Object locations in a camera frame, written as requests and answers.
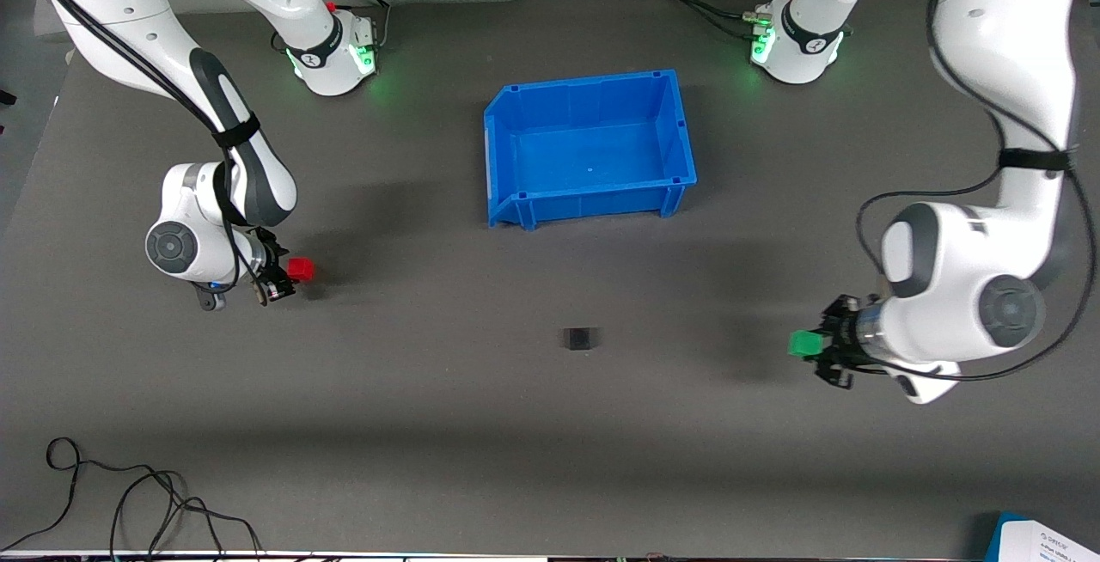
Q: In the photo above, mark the small green cube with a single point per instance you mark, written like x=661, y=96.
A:
x=805, y=344

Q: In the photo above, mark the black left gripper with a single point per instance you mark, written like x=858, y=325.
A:
x=837, y=340

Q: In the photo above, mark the small red cube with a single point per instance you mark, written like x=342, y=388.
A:
x=302, y=269

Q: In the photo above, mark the dark grey table mat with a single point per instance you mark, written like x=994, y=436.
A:
x=430, y=407

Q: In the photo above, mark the blue and white product box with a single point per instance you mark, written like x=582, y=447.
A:
x=1053, y=540

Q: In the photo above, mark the small black bracket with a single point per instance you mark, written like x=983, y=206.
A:
x=6, y=98

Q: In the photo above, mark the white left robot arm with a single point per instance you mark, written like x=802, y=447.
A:
x=954, y=270

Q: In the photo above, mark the small black cube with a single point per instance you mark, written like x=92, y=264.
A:
x=578, y=339

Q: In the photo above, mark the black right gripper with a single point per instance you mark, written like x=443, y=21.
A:
x=272, y=269

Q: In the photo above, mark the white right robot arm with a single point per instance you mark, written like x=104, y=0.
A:
x=258, y=175

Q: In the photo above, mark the blue plastic storage bin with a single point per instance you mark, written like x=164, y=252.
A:
x=593, y=158

